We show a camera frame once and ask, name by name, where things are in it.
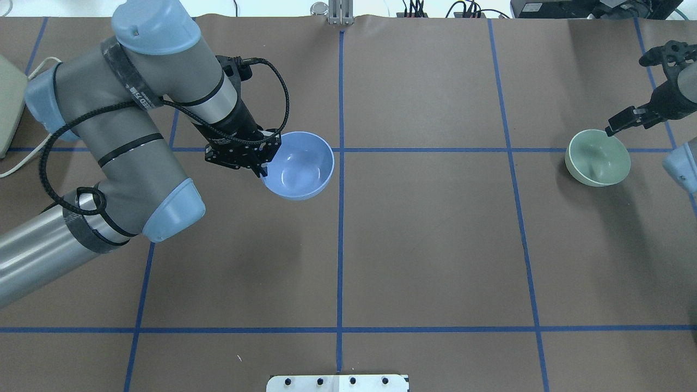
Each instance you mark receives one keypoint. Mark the white mounting plate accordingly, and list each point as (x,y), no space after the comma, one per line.
(367,382)

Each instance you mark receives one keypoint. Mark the cream toaster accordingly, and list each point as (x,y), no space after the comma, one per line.
(13,85)

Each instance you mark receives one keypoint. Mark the blue bowl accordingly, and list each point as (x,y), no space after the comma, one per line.
(301,168)

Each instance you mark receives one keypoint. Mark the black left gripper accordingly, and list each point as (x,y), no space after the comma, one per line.
(238,124)

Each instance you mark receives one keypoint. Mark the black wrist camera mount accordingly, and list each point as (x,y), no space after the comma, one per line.
(670,54)

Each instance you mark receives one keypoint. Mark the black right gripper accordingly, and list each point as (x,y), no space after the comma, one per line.
(665,102)

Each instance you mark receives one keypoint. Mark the brown paper table mat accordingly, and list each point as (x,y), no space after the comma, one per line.
(450,245)

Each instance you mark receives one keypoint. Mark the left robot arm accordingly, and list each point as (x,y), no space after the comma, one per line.
(157,57)

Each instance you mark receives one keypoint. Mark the green bowl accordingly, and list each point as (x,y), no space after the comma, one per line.
(596,160)

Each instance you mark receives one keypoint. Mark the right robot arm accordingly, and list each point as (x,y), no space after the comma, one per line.
(680,163)

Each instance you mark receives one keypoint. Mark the black monitor base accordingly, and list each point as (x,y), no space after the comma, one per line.
(611,10)

